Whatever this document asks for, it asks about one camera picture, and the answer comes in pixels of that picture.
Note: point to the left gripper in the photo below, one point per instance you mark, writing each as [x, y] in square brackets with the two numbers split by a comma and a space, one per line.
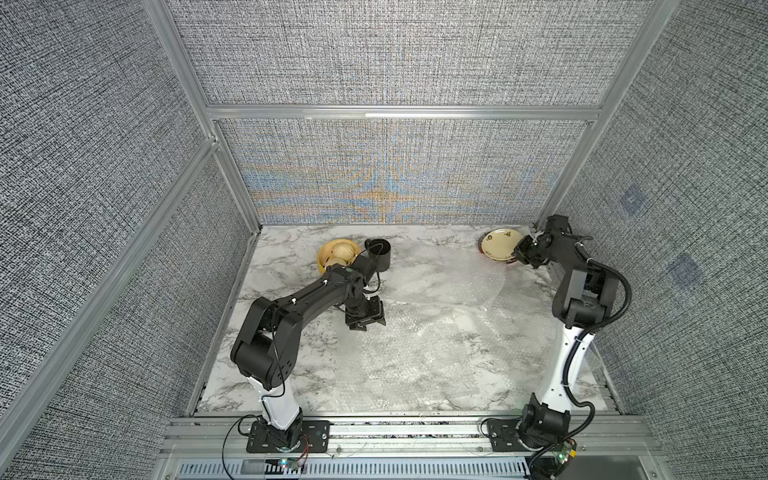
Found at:
[377, 314]

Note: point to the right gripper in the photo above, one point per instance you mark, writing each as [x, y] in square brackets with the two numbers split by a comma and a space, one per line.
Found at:
[519, 252]

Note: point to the cream plate with calligraphy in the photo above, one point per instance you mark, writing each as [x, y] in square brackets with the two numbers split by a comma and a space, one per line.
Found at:
[500, 244]

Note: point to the bubble wrap around orange plate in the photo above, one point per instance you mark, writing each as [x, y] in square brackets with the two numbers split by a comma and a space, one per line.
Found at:
[441, 275]

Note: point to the bubble white plate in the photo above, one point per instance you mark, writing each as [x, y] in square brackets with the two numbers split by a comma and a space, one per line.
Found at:
[410, 364]

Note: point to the bubble dark red plate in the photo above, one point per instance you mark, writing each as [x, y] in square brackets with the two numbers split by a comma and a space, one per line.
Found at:
[508, 342]

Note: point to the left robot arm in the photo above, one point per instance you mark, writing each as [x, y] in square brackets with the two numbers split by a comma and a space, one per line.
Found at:
[267, 345]

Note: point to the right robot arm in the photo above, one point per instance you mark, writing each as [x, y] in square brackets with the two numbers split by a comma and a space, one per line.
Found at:
[591, 296]

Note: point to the black cup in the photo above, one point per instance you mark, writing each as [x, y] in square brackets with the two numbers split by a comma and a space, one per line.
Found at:
[379, 251]

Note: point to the upper steamed bun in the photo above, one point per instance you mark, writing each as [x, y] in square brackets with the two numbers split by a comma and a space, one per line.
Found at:
[342, 253]

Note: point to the yellow bamboo steamer basket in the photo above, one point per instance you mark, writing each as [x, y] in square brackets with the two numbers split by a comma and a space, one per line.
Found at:
[323, 254]

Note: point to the left base circuit board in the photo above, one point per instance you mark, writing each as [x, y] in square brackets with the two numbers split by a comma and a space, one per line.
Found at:
[289, 464]

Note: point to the base circuit board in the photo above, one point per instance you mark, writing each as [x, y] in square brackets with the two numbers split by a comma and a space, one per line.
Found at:
[563, 458]
[289, 464]

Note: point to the right base circuit board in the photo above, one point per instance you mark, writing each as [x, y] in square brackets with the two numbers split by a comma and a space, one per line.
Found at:
[563, 458]

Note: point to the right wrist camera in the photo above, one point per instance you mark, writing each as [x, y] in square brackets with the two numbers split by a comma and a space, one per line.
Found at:
[558, 223]

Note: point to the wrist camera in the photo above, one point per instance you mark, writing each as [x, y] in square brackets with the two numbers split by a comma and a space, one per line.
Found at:
[368, 269]
[558, 223]

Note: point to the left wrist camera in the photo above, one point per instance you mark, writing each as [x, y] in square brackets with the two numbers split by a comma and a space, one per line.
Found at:
[368, 269]

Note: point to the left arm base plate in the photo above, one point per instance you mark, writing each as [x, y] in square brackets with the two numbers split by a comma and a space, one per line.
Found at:
[304, 436]

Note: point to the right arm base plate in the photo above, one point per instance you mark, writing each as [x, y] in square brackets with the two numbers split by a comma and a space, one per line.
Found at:
[503, 435]

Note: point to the aluminium front rail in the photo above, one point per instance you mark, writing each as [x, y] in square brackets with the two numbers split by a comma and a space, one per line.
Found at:
[443, 434]

